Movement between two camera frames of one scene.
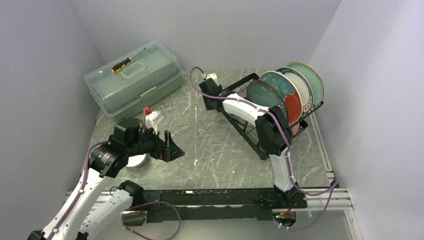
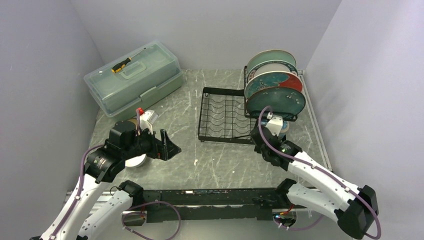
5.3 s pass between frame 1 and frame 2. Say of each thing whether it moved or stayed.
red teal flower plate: moved
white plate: moved
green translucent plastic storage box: stayed
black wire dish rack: moved
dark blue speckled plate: stayed
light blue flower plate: moved
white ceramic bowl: stayed
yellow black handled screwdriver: stayed
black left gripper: stayed
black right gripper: moved
